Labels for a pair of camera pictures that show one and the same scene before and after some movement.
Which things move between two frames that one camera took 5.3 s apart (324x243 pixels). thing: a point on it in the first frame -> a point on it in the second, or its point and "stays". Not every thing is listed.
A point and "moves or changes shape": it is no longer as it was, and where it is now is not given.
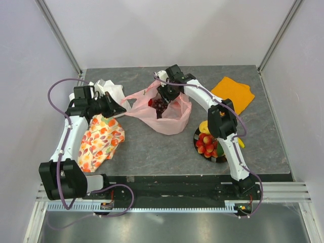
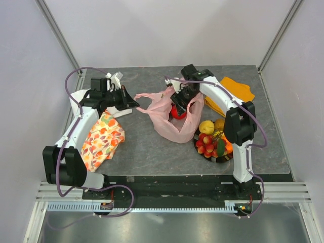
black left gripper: (113, 108) -> (129, 103)
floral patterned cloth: (99, 140) stays
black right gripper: (163, 93) -> (176, 98)
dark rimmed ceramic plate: (221, 159) stays
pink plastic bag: (174, 119) moves or changes shape
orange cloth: (239, 93) stays
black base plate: (173, 188) stays
